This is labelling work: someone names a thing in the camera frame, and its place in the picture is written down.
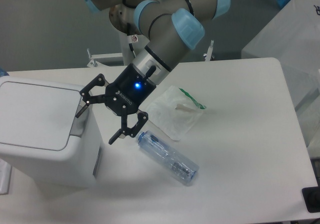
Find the white cabinet at right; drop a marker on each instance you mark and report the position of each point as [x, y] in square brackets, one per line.
[292, 37]

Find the white push-lid trash can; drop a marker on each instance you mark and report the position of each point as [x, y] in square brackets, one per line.
[41, 134]

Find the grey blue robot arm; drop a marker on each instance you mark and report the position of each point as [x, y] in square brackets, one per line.
[173, 28]

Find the clear plastic water bottle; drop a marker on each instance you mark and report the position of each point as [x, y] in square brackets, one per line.
[180, 166]

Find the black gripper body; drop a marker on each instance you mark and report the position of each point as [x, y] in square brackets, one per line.
[128, 90]

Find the white green plastic wrapper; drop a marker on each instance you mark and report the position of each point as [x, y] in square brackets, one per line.
[175, 112]

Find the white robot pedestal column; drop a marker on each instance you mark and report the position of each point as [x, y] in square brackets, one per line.
[131, 40]

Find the black device at corner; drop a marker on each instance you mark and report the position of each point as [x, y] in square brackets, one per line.
[311, 198]

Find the white pedestal base frame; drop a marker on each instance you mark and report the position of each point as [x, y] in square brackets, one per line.
[99, 60]

